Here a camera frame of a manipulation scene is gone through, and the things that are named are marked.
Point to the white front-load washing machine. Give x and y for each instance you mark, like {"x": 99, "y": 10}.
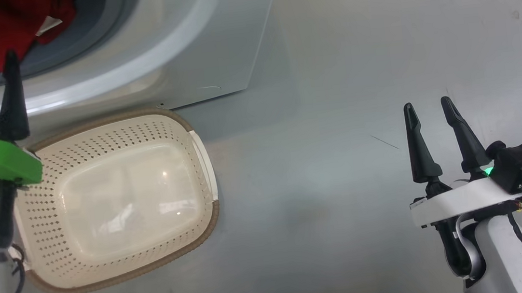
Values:
{"x": 212, "y": 49}

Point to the red garment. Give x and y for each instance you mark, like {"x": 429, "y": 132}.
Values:
{"x": 1, "y": 33}

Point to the cream perforated basket brown rim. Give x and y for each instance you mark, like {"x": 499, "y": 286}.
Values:
{"x": 126, "y": 204}

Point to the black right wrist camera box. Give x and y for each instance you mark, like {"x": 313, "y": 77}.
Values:
{"x": 520, "y": 165}

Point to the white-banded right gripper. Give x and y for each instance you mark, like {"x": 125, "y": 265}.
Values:
{"x": 465, "y": 200}

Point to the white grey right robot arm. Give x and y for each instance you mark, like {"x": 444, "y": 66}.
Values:
{"x": 501, "y": 262}

